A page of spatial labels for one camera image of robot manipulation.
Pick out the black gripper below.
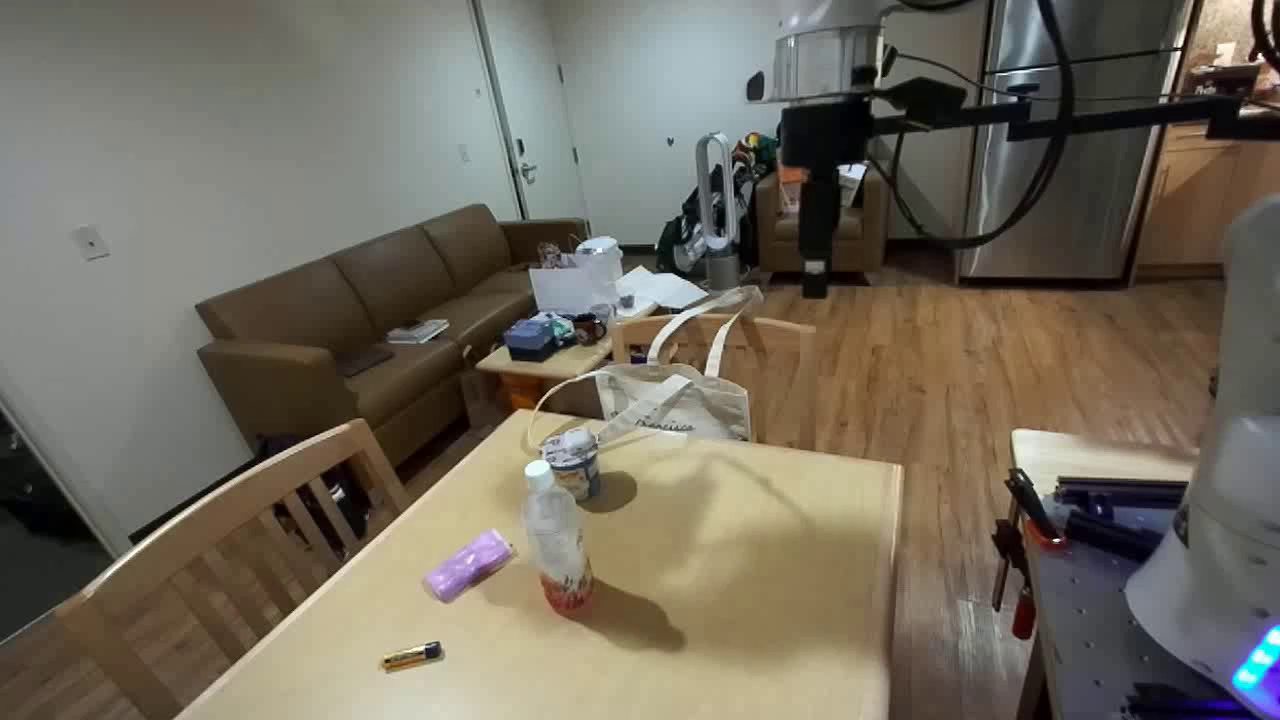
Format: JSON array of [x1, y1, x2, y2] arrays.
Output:
[[776, 98, 879, 298]]

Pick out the brown armchair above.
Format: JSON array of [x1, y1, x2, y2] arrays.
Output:
[[754, 165, 891, 283]]

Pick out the white tower fan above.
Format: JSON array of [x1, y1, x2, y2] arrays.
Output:
[[689, 129, 744, 290]]

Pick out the dark bag pile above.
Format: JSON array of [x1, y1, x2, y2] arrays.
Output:
[[658, 178, 714, 275]]

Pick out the wooden chair holding tote bag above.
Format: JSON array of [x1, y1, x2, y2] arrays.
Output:
[[605, 309, 819, 450]]

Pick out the white papers pile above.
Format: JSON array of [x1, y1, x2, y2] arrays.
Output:
[[613, 264, 714, 321]]

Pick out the cream canvas tote bag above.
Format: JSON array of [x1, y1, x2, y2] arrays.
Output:
[[534, 283, 768, 450]]

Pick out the white paper bag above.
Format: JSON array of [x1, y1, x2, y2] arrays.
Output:
[[523, 232, 627, 322]]

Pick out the stainless steel refrigerator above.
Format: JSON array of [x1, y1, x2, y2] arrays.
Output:
[[954, 0, 1201, 287]]

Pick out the small wooden coffee table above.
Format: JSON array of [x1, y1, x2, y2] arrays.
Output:
[[473, 329, 632, 432]]

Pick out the blue pouch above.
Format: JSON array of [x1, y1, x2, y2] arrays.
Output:
[[501, 311, 581, 365]]

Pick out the white door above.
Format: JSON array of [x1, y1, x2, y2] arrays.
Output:
[[467, 0, 591, 222]]

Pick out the oatmeal cup with printed lid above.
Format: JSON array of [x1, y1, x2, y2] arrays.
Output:
[[541, 423, 607, 508]]

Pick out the wooden kitchen cabinet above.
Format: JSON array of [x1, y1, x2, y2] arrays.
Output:
[[1127, 119, 1280, 278]]

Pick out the black clamp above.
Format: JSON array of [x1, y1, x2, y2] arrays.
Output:
[[1050, 471, 1192, 562]]

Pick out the clear plastic bottle white cap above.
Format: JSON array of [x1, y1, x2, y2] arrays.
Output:
[[522, 454, 602, 621]]

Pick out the magazine stack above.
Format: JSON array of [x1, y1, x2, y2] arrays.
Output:
[[383, 315, 455, 350]]

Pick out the brown sofa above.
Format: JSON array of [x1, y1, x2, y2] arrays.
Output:
[[191, 199, 595, 471]]

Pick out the grey robot stand top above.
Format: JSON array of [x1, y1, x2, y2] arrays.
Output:
[[1016, 508, 1280, 720]]

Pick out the purple small block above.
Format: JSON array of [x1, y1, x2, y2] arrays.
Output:
[[421, 523, 522, 609]]

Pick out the wooden slat-back chair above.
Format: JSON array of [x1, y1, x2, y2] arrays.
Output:
[[53, 415, 411, 720]]

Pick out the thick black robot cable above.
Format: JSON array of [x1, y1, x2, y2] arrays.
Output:
[[873, 0, 1082, 255]]

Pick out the black horizontal mount bar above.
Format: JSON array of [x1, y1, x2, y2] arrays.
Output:
[[873, 74, 1280, 144]]

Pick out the red handled clamp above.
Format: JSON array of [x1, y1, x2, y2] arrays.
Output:
[[988, 465, 1071, 644]]

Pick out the white wall light switch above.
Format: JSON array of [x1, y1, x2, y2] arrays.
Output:
[[70, 219, 115, 268]]

